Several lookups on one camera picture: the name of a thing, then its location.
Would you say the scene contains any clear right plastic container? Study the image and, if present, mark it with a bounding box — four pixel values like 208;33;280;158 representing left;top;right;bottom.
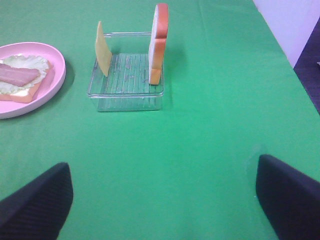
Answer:
87;32;165;112

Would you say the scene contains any short bacon strip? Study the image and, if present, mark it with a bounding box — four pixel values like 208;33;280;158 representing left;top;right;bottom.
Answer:
0;63;41;87

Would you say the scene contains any bread slice in right container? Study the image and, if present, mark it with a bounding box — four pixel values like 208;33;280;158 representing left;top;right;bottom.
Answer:
148;3;169;85

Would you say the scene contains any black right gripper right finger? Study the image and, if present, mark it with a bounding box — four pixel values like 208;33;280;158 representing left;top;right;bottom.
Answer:
255;154;320;240

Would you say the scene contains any bread slice from container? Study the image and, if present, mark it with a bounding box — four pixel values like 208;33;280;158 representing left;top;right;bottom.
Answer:
0;61;55;103

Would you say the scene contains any pink plate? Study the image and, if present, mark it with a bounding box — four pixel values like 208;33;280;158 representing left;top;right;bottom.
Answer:
0;42;66;119

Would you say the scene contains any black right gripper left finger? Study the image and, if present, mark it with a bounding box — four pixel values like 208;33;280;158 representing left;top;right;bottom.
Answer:
0;162;74;240

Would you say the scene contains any green lettuce leaf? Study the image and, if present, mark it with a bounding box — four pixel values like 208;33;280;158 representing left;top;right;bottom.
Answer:
0;55;51;96

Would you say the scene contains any yellow cheese slice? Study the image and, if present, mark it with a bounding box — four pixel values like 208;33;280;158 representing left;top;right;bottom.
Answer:
95;21;112;77

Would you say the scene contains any green tablecloth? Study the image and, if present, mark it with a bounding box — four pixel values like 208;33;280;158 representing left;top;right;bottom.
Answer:
0;0;320;240

